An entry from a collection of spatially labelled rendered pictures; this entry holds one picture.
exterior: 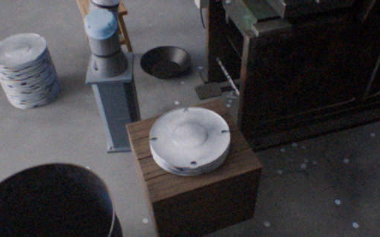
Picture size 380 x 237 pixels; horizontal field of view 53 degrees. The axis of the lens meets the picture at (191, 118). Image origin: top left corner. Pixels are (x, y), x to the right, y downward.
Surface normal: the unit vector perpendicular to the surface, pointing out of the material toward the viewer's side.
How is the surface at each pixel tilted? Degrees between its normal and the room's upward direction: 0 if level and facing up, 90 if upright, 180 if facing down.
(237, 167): 0
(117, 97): 90
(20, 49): 0
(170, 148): 0
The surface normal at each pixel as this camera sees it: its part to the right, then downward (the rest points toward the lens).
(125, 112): 0.07, 0.71
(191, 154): -0.03, -0.70
